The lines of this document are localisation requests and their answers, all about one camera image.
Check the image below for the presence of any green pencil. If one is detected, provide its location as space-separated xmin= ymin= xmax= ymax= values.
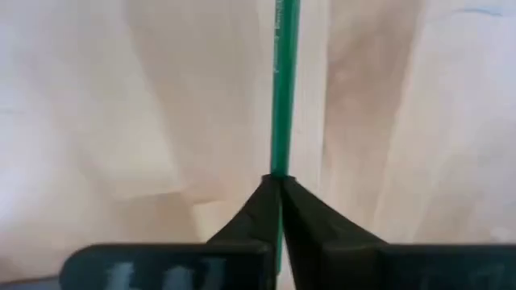
xmin=268 ymin=0 xmax=302 ymax=275

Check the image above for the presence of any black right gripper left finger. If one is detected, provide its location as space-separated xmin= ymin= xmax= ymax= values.
xmin=59 ymin=175 xmax=282 ymax=290

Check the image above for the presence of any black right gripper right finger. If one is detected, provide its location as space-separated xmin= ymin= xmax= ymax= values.
xmin=281 ymin=176 xmax=516 ymax=290

